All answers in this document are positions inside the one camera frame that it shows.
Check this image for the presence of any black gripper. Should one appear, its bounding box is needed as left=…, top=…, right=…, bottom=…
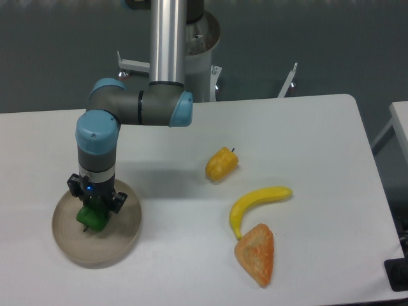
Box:
left=67, top=173, right=128, bottom=214

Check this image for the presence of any green bell pepper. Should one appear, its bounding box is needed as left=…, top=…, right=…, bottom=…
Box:
left=76, top=198, right=110, bottom=232

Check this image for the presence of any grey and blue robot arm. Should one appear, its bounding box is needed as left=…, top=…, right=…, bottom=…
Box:
left=67, top=1, right=204, bottom=213

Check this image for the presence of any beige round plate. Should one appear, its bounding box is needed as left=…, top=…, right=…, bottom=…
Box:
left=52, top=180, right=142, bottom=268

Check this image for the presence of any yellow bell pepper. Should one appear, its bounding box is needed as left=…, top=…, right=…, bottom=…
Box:
left=205, top=147, right=239, bottom=182

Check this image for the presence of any orange triangular pastry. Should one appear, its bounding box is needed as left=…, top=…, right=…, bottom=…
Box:
left=234, top=223, right=275, bottom=288

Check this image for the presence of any yellow banana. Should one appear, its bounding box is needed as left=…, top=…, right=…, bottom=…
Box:
left=229, top=186, right=293, bottom=240

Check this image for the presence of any white side table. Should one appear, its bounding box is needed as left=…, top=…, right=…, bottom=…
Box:
left=370, top=101, right=408, bottom=161

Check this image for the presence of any black device at edge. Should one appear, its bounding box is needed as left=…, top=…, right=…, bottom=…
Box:
left=384, top=258, right=407, bottom=292

